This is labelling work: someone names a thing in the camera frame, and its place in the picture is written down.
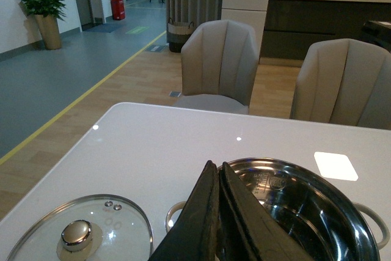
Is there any left beige chair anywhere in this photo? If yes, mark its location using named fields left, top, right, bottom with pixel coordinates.
left=174, top=20, right=259, bottom=114

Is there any right beige chair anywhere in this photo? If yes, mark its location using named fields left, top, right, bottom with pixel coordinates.
left=290, top=39, right=390, bottom=130

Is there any black appliance at right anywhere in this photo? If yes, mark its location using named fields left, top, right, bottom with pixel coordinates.
left=359, top=21, right=390, bottom=51

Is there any glass lid with knob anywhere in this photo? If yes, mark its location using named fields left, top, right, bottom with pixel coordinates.
left=7, top=194, right=153, bottom=260

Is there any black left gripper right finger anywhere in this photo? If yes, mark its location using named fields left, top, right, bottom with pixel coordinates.
left=219, top=162, right=313, bottom=260

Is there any green potted plant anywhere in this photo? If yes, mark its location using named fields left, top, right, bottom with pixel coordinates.
left=20, top=0, right=66, bottom=50

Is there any beige chair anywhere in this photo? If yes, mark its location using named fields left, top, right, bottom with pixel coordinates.
left=290, top=39, right=390, bottom=130
left=174, top=20, right=259, bottom=114

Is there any dark kitchen counter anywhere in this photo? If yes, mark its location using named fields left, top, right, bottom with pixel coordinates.
left=260, top=0, right=390, bottom=60

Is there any stainless steel pot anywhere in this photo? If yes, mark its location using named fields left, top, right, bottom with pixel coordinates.
left=165, top=157, right=391, bottom=261

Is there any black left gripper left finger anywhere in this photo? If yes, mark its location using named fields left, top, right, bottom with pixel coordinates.
left=149, top=160, right=219, bottom=260

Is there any woven basket with handles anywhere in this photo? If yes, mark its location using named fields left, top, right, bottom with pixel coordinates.
left=167, top=18, right=195, bottom=53

